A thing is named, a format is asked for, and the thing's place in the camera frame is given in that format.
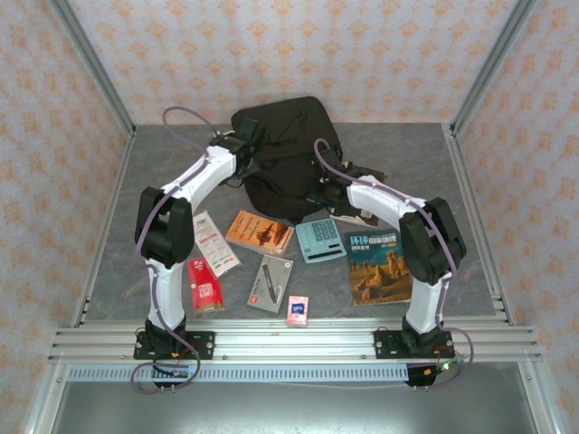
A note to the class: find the grey metal lower shelf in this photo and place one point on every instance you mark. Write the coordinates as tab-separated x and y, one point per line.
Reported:
289	411

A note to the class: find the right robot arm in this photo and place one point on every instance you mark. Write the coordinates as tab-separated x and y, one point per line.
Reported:
425	298

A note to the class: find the black backpack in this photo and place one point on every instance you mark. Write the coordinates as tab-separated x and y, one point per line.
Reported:
285	172

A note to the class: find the light blue calculator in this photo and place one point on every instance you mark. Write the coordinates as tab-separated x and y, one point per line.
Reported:
321	239

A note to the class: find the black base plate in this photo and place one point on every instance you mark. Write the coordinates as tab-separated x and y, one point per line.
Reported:
203	346
386	346

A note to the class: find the aluminium mounting rail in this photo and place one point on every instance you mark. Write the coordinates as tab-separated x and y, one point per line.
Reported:
294	343

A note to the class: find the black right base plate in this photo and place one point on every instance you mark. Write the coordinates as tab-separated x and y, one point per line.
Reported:
386	346

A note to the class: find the aluminium side rail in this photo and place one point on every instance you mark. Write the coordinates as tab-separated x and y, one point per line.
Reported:
126	156
456	147

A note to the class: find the orange paperback book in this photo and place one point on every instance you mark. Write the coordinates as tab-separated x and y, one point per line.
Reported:
260	233

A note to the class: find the desert cover geography magazine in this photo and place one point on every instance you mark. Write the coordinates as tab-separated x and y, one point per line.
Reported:
380	271

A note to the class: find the red snack packet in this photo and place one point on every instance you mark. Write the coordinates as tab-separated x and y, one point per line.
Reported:
205	289

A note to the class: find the aluminium corner post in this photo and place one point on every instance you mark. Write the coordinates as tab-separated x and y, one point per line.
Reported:
98	68
488	68

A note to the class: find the small blue pink box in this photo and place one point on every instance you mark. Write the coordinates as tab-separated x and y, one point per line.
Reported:
297	311

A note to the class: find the black paperback book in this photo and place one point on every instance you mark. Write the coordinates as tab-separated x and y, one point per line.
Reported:
371	174

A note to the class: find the grey pen box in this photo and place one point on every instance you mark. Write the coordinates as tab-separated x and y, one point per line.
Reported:
270	284

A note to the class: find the white red leaflet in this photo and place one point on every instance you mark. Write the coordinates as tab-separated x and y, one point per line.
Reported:
216	246

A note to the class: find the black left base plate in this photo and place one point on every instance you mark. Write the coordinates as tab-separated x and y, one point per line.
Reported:
203	346

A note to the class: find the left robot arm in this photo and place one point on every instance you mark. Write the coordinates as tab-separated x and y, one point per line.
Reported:
167	289

